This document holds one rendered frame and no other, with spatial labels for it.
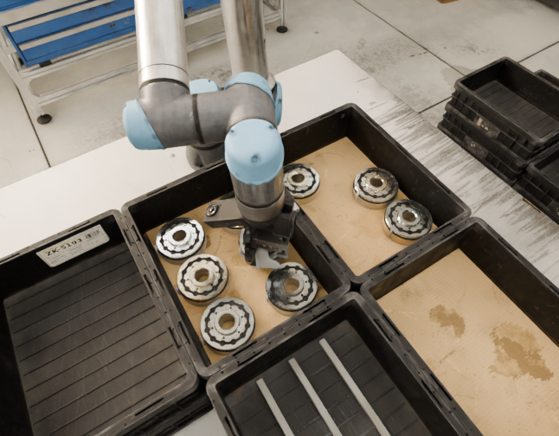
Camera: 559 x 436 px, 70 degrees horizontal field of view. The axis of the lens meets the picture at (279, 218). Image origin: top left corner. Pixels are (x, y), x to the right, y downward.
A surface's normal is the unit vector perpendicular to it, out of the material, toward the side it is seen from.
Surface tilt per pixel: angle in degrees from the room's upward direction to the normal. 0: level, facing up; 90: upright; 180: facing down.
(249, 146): 3
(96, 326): 0
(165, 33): 31
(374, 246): 0
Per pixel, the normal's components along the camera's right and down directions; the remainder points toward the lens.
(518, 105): -0.02, -0.56
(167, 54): 0.41, -0.23
